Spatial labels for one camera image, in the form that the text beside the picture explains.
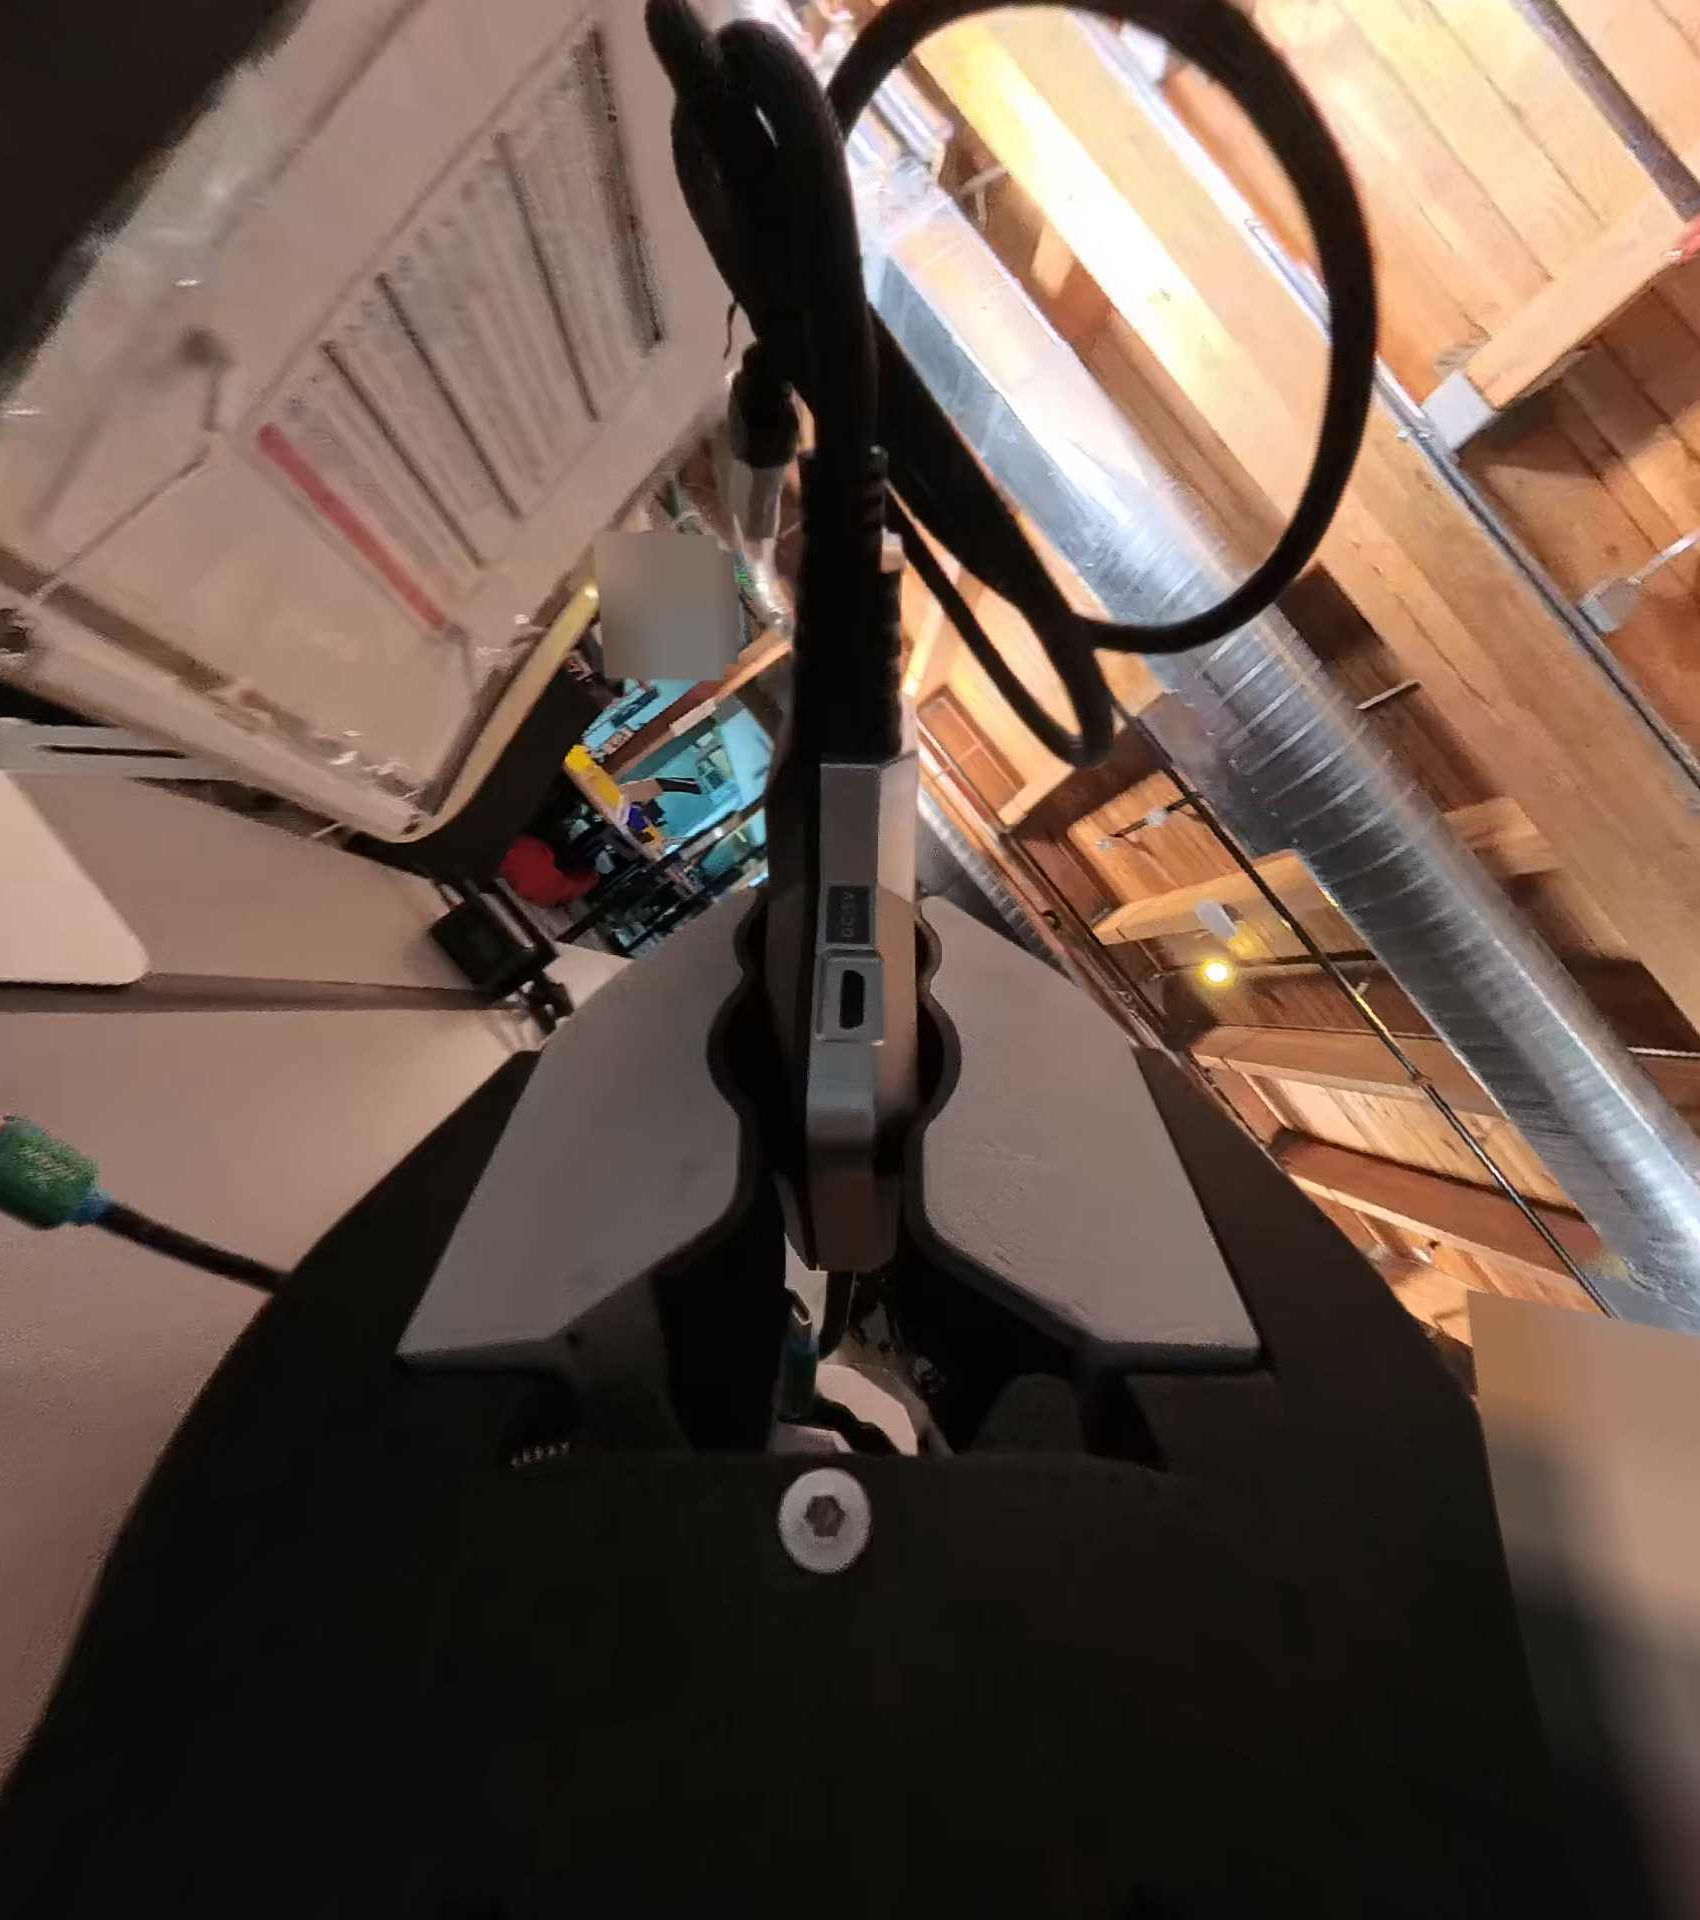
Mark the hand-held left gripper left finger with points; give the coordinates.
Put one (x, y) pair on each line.
(596, 1170)

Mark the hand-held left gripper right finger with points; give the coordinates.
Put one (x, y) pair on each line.
(1076, 1170)

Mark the grey adapter hub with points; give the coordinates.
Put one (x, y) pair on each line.
(852, 1109)

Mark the glowing ceiling lamp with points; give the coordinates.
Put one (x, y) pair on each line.
(1219, 974)

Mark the instruction sign on wooden board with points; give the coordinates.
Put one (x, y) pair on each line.
(341, 377)

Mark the grey electrical junction box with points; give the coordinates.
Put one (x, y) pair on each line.
(1462, 409)

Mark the silver ventilation duct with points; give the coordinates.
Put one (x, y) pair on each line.
(1238, 720)

